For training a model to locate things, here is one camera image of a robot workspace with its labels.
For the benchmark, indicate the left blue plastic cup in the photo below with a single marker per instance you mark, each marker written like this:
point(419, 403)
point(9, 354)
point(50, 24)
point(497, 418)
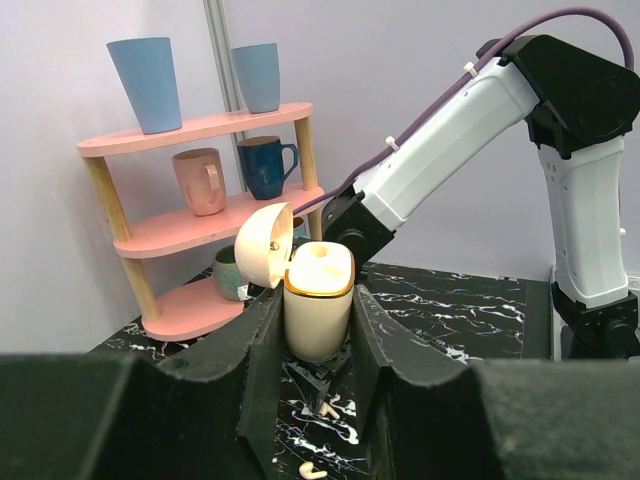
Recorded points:
point(146, 70)

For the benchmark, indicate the white earbud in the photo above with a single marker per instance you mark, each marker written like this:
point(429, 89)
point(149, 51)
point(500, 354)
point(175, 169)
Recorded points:
point(307, 471)
point(327, 410)

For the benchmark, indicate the white earbud case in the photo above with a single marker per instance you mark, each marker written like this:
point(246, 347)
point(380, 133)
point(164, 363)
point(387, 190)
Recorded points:
point(318, 279)

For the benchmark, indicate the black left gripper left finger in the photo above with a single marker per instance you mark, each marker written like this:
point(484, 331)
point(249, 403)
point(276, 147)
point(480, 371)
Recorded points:
point(207, 412)

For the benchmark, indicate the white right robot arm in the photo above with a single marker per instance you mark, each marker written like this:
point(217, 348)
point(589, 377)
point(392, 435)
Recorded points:
point(577, 109)

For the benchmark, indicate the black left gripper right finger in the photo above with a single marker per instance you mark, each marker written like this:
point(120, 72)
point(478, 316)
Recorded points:
point(424, 415)

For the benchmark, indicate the right blue plastic cup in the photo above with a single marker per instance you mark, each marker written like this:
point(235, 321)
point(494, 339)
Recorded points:
point(258, 74)

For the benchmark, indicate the blue plastic cup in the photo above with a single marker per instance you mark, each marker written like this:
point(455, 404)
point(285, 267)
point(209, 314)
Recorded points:
point(258, 74)
point(146, 70)

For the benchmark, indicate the green ceramic mug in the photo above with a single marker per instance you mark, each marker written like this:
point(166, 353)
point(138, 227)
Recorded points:
point(229, 280)

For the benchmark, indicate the dark blue mug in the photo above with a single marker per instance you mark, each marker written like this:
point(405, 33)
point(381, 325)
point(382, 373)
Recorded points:
point(263, 165)

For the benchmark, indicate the pink three-tier shelf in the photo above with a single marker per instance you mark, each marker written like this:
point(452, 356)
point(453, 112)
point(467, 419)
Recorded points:
point(197, 308)

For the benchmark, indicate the pink mug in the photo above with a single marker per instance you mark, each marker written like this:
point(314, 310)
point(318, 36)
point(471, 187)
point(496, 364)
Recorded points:
point(200, 175)

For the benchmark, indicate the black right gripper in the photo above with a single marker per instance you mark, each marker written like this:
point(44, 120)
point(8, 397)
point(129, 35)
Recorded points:
point(316, 381)

